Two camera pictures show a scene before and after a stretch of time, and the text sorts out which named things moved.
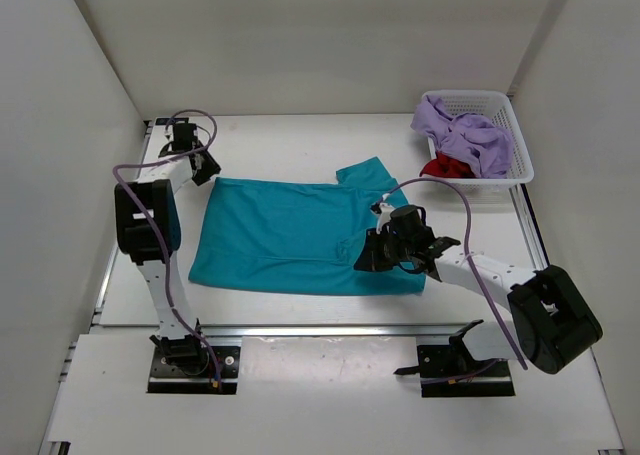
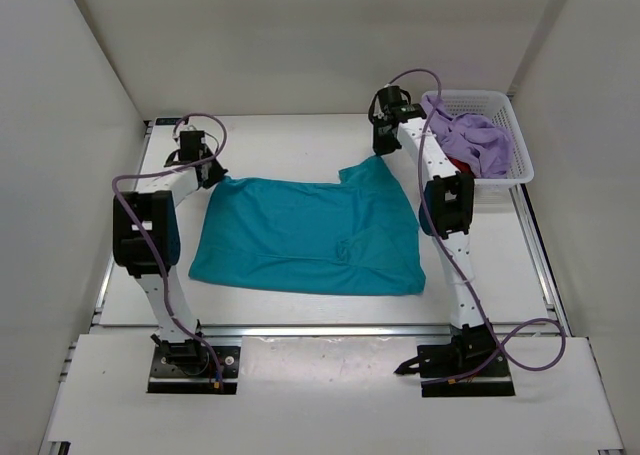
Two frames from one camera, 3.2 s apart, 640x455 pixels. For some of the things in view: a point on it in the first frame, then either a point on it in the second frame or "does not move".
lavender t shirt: [483, 148] does not move
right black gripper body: [402, 248] -> [384, 142]
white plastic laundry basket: [497, 107] does not move
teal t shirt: [294, 237] does not move
